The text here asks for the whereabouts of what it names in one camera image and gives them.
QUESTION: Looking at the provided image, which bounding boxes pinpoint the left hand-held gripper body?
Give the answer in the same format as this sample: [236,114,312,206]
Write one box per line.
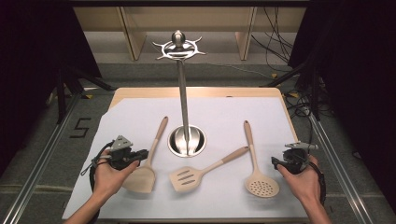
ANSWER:
[108,134,142,171]

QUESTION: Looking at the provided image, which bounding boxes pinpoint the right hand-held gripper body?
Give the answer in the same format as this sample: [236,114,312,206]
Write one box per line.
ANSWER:
[281,141,319,175]

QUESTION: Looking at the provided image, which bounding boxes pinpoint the solid beige spatula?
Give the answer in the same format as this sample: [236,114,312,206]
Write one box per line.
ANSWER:
[121,116,169,194]

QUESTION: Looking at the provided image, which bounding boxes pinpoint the beige perforated skimmer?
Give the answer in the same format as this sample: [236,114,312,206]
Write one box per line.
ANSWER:
[243,119,280,199]

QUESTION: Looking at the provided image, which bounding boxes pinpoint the slotted beige spatula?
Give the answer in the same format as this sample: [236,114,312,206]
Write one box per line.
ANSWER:
[168,146,250,193]

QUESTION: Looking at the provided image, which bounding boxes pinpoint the metal utensil stand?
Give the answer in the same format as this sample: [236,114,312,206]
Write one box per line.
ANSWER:
[152,30,207,158]

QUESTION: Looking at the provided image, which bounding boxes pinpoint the person's right hand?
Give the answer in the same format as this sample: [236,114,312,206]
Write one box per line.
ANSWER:
[276,155,322,204]

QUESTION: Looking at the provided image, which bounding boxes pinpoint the person's left hand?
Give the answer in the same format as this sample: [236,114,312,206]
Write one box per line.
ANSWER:
[92,149,140,200]

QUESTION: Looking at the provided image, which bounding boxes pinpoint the white table cloth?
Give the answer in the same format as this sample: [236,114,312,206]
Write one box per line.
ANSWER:
[62,96,309,220]

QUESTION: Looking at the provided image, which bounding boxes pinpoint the black tripod stand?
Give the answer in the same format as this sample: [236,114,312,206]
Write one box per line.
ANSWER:
[261,57,323,121]
[55,63,117,125]

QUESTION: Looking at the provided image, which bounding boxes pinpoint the wooden table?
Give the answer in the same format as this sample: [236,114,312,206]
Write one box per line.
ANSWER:
[62,87,312,224]

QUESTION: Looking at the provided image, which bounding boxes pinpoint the wooden shelf unit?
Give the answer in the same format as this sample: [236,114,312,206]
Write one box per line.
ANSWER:
[73,6,307,62]

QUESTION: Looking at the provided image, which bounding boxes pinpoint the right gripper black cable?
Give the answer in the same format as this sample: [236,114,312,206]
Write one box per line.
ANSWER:
[307,161,328,207]

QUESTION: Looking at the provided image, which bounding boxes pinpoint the aluminium floor rail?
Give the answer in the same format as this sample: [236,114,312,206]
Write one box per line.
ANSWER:
[1,92,84,224]
[306,110,375,224]

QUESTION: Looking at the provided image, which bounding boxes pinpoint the black cables beside table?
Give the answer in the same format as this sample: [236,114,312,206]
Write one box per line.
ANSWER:
[283,89,316,146]

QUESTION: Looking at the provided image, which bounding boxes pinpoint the thin white floor cable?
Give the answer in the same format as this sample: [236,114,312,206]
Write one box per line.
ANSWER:
[204,61,273,80]

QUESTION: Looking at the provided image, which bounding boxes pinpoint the bundle of black floor cables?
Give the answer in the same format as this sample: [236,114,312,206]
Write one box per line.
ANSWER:
[250,7,296,73]

